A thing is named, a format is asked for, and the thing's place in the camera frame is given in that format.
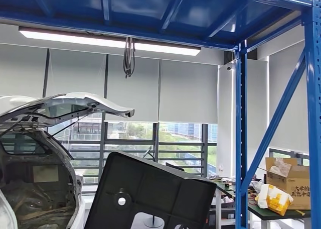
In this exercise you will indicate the black car trunk panel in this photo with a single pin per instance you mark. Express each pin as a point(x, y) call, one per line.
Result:
point(155, 184)

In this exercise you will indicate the grey roller blind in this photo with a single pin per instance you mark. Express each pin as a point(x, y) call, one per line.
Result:
point(75, 74)
point(188, 91)
point(145, 91)
point(278, 81)
point(22, 71)

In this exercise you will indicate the grey window railing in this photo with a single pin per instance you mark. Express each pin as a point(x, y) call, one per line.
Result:
point(283, 151)
point(205, 147)

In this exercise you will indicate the white car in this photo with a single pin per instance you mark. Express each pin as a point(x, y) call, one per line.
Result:
point(100, 102)

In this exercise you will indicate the white bottle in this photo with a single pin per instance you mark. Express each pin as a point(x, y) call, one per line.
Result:
point(221, 171)

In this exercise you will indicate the blue steel storage rack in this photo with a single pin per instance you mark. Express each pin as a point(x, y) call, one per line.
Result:
point(240, 137)

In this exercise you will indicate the black floor stand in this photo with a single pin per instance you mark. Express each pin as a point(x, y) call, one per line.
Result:
point(153, 222)

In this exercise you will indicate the small black desk device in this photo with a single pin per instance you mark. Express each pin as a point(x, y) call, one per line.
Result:
point(228, 186)

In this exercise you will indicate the green top desk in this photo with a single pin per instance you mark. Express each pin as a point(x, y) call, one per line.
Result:
point(218, 211)

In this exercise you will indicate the long white ceiling lamp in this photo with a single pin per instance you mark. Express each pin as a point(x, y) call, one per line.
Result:
point(75, 38)

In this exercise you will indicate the clear plastic bag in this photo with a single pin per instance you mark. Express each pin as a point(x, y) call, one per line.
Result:
point(256, 186)

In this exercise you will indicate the clear plastic wrap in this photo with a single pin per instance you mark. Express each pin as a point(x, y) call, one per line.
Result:
point(280, 167)

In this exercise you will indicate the white and yellow plastic bag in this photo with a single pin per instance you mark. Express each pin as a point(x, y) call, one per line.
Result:
point(273, 199)

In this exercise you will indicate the printed cardboard box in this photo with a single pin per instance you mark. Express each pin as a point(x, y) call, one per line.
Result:
point(298, 191)

